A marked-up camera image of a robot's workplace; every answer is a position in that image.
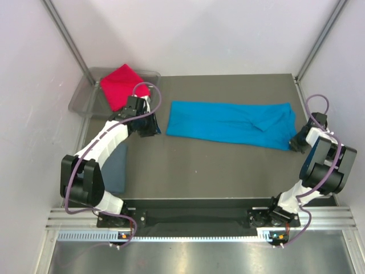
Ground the bright blue t-shirt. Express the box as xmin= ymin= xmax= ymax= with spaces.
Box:
xmin=166 ymin=101 xmax=297 ymax=151

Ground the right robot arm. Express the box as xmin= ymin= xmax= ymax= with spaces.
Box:
xmin=266 ymin=112 xmax=357 ymax=226

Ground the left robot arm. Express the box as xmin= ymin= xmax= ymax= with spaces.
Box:
xmin=60 ymin=95 xmax=160 ymax=227

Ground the folded red t-shirt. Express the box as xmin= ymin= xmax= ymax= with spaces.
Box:
xmin=100 ymin=64 xmax=151 ymax=112

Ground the clear grey plastic bin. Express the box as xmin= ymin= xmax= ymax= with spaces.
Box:
xmin=68 ymin=67 xmax=161 ymax=118

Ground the folded dark blue t-shirt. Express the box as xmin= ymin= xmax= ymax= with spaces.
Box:
xmin=101 ymin=143 xmax=128 ymax=195

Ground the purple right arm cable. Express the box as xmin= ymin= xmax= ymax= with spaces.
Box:
xmin=287 ymin=94 xmax=343 ymax=247

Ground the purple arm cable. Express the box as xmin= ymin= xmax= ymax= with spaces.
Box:
xmin=64 ymin=82 xmax=163 ymax=249
xmin=287 ymin=94 xmax=343 ymax=247

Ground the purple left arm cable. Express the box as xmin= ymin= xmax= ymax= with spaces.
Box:
xmin=64 ymin=82 xmax=163 ymax=249

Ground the aluminium rail frame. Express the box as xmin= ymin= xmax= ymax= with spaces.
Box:
xmin=46 ymin=207 xmax=357 ymax=230

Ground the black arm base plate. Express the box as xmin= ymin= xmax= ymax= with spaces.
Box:
xmin=96 ymin=207 xmax=300 ymax=229

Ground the slotted cable duct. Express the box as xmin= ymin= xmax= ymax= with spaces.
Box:
xmin=57 ymin=231 xmax=288 ymax=243

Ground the left corner aluminium post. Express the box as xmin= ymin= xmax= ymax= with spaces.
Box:
xmin=41 ymin=0 xmax=96 ymax=86

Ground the corner aluminium post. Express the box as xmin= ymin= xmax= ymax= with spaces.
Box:
xmin=294 ymin=0 xmax=349 ymax=83
xmin=41 ymin=0 xmax=96 ymax=86

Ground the right corner aluminium post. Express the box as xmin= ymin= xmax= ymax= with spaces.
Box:
xmin=294 ymin=0 xmax=349 ymax=83

